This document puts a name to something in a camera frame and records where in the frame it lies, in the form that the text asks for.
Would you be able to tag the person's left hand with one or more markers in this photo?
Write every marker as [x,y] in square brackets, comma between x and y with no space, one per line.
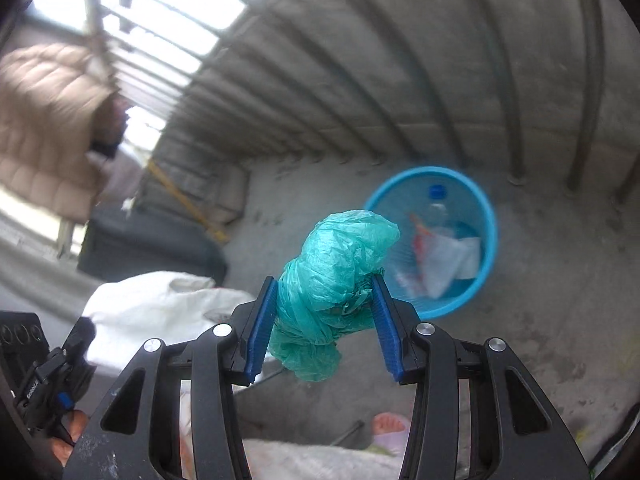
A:
[70,435]

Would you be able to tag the grey concrete block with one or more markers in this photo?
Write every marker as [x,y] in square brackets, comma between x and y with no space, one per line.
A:
[227,195]

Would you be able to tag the clear bottle with blue cap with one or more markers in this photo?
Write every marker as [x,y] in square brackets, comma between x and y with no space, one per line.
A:
[439,210]

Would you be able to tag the person's foot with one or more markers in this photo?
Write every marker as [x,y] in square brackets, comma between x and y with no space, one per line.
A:
[390,432]

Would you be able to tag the blue plastic basket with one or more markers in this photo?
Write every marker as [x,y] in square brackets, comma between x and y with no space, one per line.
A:
[452,306]

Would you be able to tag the red wrapper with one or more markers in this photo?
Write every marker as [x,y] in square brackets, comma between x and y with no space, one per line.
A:
[421,245]

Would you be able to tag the dark grey bin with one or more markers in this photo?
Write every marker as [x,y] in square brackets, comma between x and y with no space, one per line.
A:
[150,245]

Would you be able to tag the black rod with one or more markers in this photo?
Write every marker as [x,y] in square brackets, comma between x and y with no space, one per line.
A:
[349,432]

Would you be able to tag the beige puffer jacket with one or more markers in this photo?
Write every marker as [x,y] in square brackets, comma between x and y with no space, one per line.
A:
[45,125]

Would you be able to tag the white woven sack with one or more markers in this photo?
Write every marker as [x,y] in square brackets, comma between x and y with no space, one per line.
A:
[150,305]

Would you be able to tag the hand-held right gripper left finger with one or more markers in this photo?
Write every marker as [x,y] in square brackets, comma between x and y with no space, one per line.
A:
[260,330]

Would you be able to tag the yellow pole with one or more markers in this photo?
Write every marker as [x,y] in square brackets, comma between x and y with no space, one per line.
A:
[185,200]

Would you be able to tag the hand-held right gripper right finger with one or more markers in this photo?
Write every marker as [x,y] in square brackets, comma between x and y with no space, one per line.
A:
[385,330]

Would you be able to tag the teal plastic bag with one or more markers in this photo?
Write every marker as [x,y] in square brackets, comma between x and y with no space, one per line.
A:
[325,270]

